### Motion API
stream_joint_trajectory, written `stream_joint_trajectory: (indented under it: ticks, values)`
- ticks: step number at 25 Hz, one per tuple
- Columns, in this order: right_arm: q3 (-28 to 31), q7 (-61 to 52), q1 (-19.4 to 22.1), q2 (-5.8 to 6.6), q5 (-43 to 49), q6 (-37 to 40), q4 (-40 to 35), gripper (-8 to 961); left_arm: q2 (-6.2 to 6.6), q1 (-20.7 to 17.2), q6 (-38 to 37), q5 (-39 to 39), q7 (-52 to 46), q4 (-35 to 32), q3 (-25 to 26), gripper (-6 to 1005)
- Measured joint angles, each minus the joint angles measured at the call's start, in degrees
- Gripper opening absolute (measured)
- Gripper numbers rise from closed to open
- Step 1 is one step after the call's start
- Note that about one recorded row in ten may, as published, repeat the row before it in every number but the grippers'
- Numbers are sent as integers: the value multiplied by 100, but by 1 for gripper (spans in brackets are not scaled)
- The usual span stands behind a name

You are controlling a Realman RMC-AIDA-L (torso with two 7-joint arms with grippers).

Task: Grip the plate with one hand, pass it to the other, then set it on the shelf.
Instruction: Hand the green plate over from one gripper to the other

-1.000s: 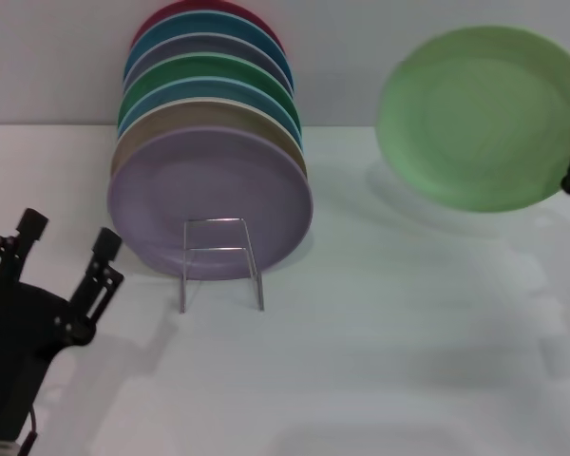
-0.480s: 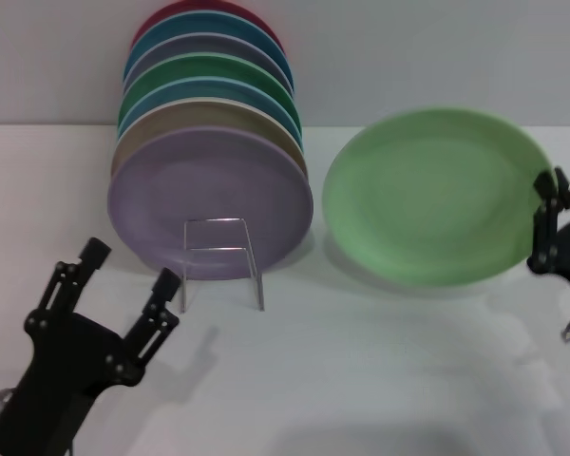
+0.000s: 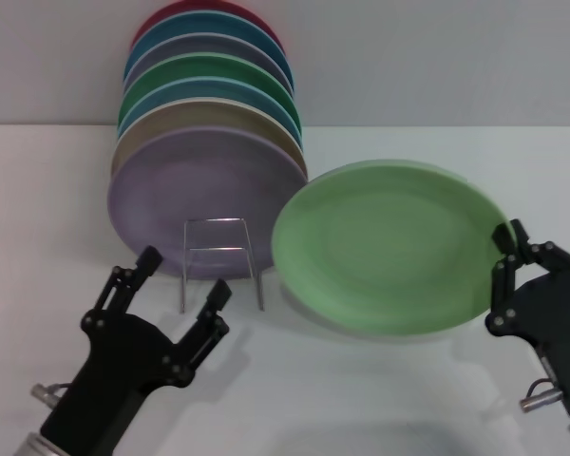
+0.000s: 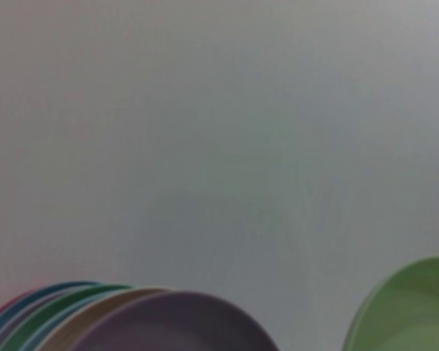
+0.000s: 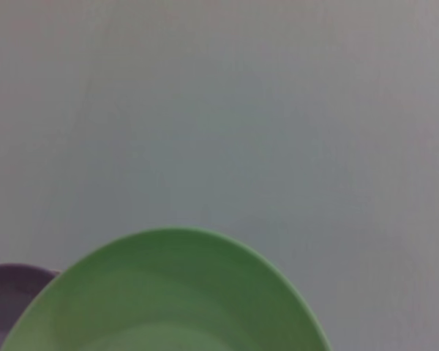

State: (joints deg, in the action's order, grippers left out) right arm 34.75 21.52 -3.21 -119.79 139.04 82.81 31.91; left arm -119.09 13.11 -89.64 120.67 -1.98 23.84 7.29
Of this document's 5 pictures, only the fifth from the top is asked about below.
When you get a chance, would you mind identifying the light green plate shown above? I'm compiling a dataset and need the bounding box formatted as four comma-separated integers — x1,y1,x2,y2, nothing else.
0,226,332,351

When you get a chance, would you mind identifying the lavender plate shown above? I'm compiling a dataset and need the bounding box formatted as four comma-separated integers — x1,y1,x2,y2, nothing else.
0,263,61,351

